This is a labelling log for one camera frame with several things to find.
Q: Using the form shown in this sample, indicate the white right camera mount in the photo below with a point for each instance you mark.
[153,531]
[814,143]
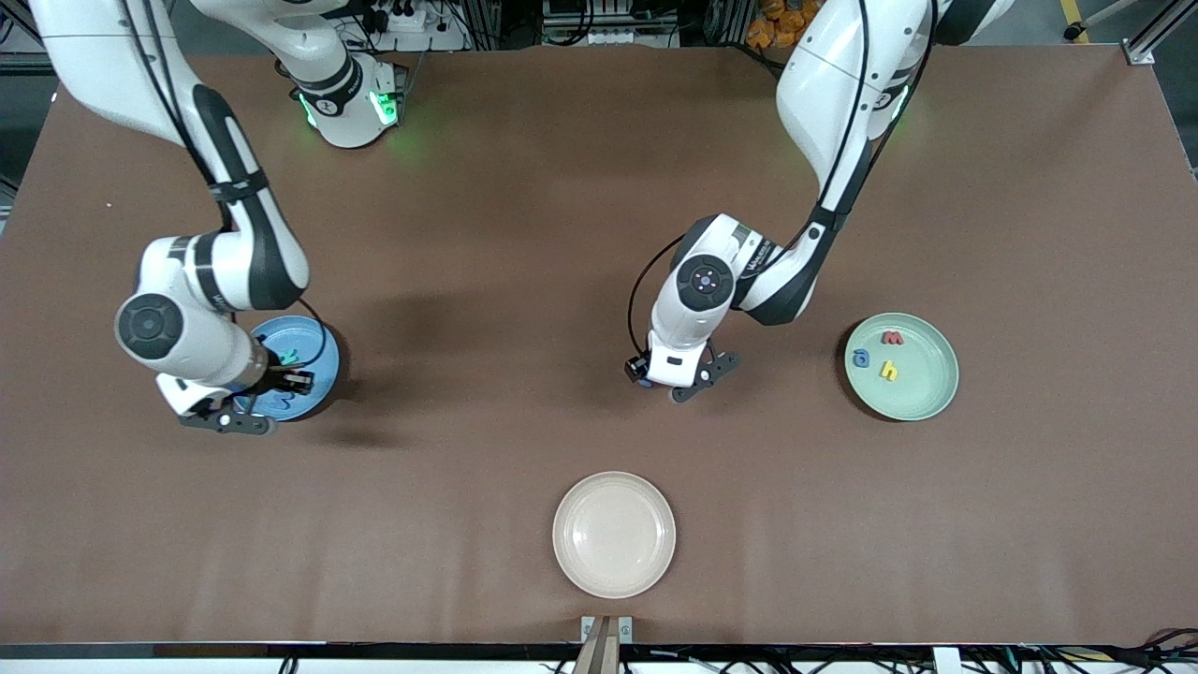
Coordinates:
[182,393]

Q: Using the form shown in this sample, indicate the teal capital letter R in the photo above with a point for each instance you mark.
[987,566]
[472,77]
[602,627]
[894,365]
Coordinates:
[288,357]

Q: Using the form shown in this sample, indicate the beige plate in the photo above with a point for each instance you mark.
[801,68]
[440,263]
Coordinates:
[613,534]

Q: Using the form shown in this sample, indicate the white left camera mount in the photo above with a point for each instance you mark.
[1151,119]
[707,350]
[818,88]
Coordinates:
[669,370]

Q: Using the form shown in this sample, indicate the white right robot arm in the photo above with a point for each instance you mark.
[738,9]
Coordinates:
[94,84]

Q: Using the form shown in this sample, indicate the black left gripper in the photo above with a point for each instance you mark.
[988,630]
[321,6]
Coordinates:
[632,373]

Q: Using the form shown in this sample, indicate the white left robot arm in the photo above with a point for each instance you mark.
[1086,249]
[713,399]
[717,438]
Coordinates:
[842,84]

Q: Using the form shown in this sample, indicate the green plate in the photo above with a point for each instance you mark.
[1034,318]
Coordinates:
[922,384]

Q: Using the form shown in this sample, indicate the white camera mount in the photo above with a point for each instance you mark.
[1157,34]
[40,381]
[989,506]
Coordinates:
[669,370]
[182,393]

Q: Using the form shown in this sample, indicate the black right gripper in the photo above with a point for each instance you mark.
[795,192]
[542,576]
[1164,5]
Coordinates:
[277,379]

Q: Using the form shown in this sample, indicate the yellow lowercase letter h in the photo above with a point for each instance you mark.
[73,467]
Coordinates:
[889,372]

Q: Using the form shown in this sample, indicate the aluminium frame profile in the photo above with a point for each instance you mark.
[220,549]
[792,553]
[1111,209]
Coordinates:
[1137,51]

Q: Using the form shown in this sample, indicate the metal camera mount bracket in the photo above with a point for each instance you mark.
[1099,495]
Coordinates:
[606,646]

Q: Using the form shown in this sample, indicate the white power strip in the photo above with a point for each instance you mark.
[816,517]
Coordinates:
[421,42]

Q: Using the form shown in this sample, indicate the blue plate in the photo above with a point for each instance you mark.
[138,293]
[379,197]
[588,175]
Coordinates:
[314,402]

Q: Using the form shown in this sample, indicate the orange packaged items pile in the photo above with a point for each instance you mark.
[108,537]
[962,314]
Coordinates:
[777,28]

